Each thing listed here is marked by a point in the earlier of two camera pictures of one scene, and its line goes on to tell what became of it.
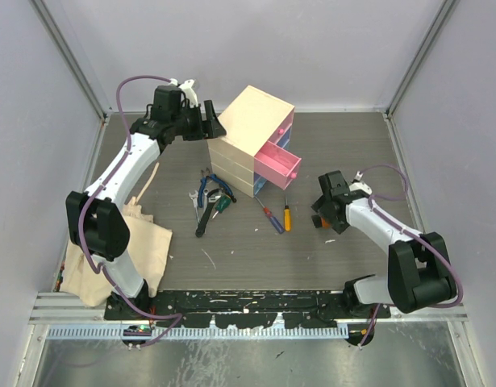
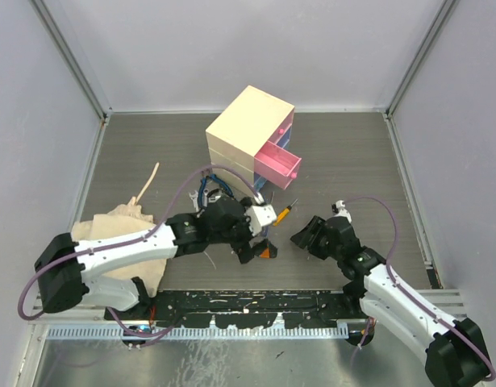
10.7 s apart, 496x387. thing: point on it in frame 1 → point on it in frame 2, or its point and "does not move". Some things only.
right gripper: [321, 205] → [314, 227]
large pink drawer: [277, 164] does not move
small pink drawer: [282, 128] does not move
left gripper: [207, 129] → [243, 248]
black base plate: [238, 309] does not move
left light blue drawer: [259, 185] does not move
